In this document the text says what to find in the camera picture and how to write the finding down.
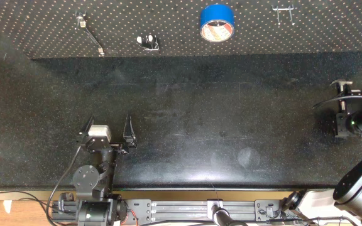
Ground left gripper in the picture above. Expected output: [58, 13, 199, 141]
[77, 113, 138, 155]

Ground pliers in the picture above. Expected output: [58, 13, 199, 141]
[136, 33, 160, 51]

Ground wrench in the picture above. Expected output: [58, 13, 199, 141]
[76, 15, 106, 58]

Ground roll of blue tape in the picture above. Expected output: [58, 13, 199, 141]
[199, 3, 236, 43]

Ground hammer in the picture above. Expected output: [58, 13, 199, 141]
[329, 78, 354, 112]

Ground black pegboard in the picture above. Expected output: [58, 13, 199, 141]
[0, 0, 362, 59]

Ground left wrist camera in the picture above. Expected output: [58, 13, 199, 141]
[87, 124, 112, 143]

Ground black cable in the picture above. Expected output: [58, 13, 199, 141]
[45, 144, 83, 226]
[264, 95, 362, 226]

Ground mounting rail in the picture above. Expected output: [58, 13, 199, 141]
[51, 190, 307, 226]

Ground thin black wire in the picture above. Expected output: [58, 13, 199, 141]
[0, 190, 56, 220]

